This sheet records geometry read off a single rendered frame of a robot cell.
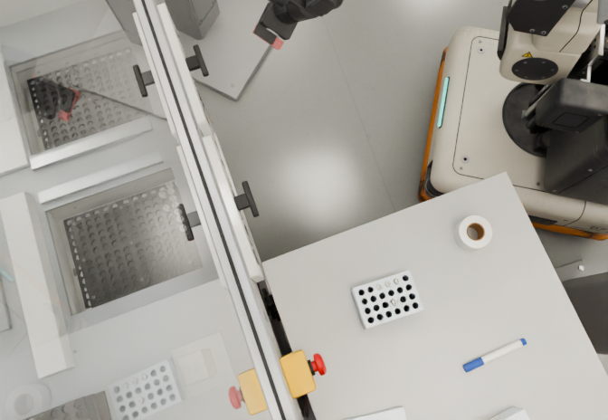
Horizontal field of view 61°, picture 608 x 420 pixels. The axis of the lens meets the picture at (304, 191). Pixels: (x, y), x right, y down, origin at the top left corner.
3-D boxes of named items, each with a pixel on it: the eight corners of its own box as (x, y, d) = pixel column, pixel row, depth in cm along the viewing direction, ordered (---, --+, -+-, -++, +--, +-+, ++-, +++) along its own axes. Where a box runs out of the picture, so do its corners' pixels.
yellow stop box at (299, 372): (306, 347, 99) (305, 348, 92) (319, 385, 97) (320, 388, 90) (280, 357, 99) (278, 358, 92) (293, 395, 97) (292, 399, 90)
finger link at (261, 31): (240, 35, 110) (256, 31, 102) (254, 5, 111) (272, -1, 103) (265, 52, 114) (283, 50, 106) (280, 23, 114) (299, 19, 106)
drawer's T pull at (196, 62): (198, 46, 109) (197, 42, 108) (209, 76, 107) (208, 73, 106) (182, 52, 109) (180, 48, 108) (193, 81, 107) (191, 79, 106)
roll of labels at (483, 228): (460, 255, 111) (466, 252, 107) (449, 224, 113) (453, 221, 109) (491, 245, 112) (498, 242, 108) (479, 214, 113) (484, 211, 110)
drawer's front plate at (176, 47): (176, 30, 119) (164, 1, 109) (215, 141, 112) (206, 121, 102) (169, 33, 119) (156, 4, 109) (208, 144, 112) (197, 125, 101)
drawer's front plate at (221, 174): (219, 152, 112) (210, 133, 101) (264, 280, 105) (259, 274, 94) (212, 155, 111) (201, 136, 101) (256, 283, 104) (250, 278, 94)
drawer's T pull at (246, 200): (247, 181, 102) (246, 179, 100) (260, 216, 100) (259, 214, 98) (230, 187, 101) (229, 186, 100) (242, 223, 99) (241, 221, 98)
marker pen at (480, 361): (521, 337, 107) (524, 337, 105) (525, 344, 106) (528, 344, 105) (461, 365, 105) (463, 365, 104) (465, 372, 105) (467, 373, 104)
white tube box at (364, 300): (406, 272, 110) (410, 270, 107) (420, 310, 108) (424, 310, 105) (351, 290, 110) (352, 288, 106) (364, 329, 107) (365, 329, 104)
